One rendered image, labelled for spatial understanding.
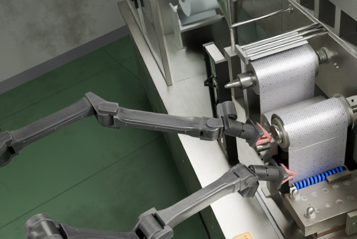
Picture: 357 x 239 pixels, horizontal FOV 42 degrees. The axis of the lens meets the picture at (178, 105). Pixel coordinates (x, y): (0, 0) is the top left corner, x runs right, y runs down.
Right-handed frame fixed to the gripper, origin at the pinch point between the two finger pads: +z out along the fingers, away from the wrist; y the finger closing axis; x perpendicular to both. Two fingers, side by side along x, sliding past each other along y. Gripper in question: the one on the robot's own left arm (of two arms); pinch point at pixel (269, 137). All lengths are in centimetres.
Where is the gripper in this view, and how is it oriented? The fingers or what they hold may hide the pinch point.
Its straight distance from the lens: 177.5
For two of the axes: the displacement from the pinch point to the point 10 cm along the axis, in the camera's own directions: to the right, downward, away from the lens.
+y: 2.9, 5.2, -8.0
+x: 4.3, -8.2, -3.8
